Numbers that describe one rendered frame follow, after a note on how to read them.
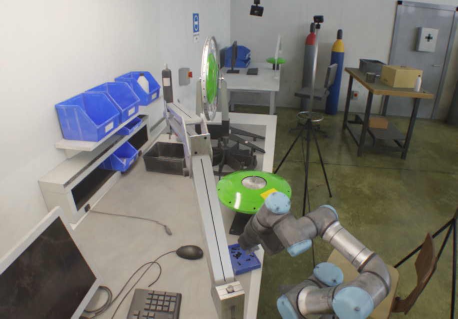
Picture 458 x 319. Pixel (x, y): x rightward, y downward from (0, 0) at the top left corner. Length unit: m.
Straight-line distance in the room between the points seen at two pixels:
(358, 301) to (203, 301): 0.52
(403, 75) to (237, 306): 3.60
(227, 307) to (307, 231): 0.26
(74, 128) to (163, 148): 0.62
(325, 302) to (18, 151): 1.18
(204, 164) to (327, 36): 5.15
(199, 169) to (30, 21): 0.96
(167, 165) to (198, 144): 0.95
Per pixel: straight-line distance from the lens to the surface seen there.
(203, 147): 0.68
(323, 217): 0.80
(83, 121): 1.37
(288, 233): 0.74
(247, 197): 1.14
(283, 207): 0.74
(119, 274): 1.14
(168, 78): 1.15
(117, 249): 1.23
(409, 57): 6.15
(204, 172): 0.69
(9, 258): 0.83
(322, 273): 0.93
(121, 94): 1.73
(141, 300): 1.01
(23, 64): 1.33
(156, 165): 1.65
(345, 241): 0.78
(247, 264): 1.11
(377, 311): 1.47
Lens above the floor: 1.74
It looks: 25 degrees down
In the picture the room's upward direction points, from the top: straight up
